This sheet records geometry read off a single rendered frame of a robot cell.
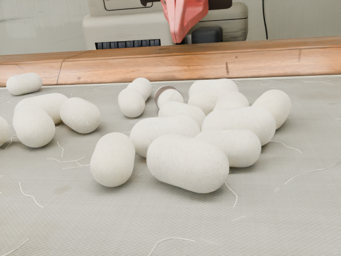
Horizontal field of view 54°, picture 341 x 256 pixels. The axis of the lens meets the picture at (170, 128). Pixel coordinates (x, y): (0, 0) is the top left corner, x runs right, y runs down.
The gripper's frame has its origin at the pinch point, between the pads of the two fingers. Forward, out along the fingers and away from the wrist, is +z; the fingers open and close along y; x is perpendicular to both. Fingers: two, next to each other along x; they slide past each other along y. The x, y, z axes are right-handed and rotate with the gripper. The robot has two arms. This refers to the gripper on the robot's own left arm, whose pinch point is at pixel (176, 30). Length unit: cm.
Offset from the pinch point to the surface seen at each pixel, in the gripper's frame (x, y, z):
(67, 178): -6.7, -2.6, 16.9
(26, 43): 134, -146, -148
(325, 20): 125, 57, -141
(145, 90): -0.4, -1.8, 6.9
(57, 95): -3.6, -6.8, 9.6
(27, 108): -5.7, -7.0, 12.2
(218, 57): 5.2, 3.4, -1.6
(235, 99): -4.9, 5.0, 11.3
